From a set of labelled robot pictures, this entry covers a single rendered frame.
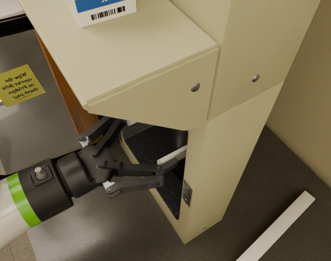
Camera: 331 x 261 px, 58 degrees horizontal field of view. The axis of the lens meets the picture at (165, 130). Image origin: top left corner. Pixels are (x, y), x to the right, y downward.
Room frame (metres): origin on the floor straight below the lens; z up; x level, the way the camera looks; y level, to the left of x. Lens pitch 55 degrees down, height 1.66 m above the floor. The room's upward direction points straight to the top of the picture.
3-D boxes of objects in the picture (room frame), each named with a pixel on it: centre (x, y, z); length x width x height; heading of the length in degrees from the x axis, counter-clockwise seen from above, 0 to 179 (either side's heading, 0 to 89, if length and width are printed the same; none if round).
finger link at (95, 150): (0.32, 0.10, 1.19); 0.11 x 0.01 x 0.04; 157
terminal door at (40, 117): (0.38, 0.27, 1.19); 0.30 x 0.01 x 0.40; 115
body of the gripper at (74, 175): (0.25, 0.13, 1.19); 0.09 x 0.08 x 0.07; 122
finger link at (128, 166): (0.25, 0.06, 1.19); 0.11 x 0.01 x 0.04; 86
